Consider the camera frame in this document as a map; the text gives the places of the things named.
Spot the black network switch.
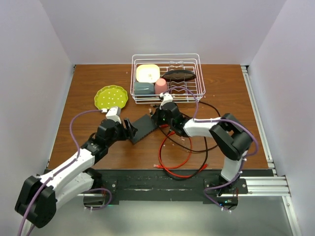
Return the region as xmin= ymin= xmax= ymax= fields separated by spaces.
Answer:
xmin=131 ymin=114 xmax=158 ymax=145

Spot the red ethernet cable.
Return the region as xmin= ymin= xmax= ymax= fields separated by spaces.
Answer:
xmin=153 ymin=131 xmax=209 ymax=179

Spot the black ethernet cable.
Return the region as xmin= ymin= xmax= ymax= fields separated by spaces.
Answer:
xmin=149 ymin=99 xmax=221 ymax=181

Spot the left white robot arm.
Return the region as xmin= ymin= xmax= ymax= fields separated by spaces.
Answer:
xmin=15 ymin=119 xmax=137 ymax=229

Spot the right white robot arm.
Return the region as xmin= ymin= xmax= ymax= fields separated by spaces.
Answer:
xmin=150 ymin=102 xmax=256 ymax=193

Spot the pink plastic cup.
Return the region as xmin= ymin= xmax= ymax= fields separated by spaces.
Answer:
xmin=155 ymin=78 xmax=168 ymax=95

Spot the green scalloped plate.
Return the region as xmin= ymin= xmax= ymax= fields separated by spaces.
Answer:
xmin=94 ymin=85 xmax=128 ymax=110

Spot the grey-blue cup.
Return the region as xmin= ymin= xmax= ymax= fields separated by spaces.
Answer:
xmin=134 ymin=82 xmax=155 ymax=95

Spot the dark brown oval plate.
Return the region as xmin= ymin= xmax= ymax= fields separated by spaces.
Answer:
xmin=161 ymin=70 xmax=197 ymax=82

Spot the yellow square bowl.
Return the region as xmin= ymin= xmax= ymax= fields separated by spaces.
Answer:
xmin=136 ymin=64 xmax=160 ymax=83

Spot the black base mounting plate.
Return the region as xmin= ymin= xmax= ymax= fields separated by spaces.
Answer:
xmin=82 ymin=170 xmax=273 ymax=209

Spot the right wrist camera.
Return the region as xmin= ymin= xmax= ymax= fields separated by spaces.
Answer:
xmin=159 ymin=92 xmax=173 ymax=110

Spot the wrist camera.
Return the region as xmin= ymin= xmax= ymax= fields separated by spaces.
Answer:
xmin=159 ymin=92 xmax=173 ymax=110
xmin=106 ymin=106 xmax=122 ymax=124

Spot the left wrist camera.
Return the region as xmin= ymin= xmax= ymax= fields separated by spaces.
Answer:
xmin=106 ymin=106 xmax=122 ymax=124

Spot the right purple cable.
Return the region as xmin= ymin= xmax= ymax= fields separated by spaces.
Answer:
xmin=161 ymin=86 xmax=259 ymax=211

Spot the purple cable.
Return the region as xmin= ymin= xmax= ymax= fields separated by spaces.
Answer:
xmin=161 ymin=86 xmax=259 ymax=211
xmin=18 ymin=109 xmax=113 ymax=236

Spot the white wire dish rack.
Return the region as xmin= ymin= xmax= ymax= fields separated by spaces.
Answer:
xmin=130 ymin=54 xmax=206 ymax=104

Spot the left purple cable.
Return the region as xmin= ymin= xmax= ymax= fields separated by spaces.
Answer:
xmin=18 ymin=109 xmax=113 ymax=236

